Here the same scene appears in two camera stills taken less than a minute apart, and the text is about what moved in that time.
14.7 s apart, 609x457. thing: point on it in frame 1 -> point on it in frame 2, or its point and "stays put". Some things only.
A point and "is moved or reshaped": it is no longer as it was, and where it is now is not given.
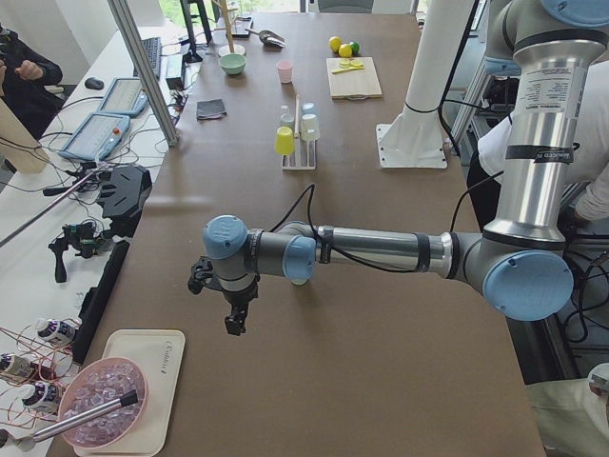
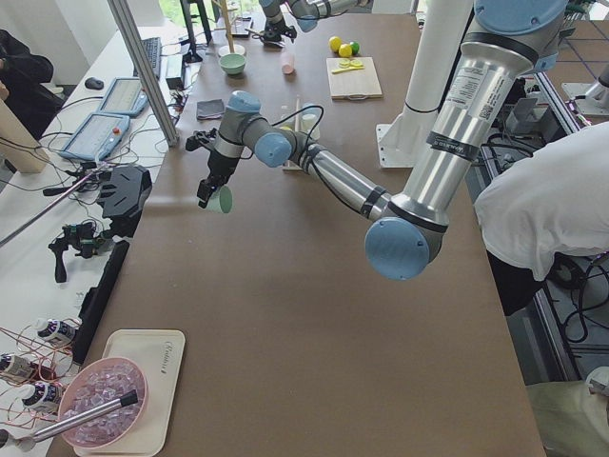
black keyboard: x=152 y=48 stays put
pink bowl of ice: x=97 y=383 stays put
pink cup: x=285 y=70 is moved or reshaped
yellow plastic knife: x=334 y=71 stays put
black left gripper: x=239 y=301 -> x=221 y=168
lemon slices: x=345 y=63 stays put
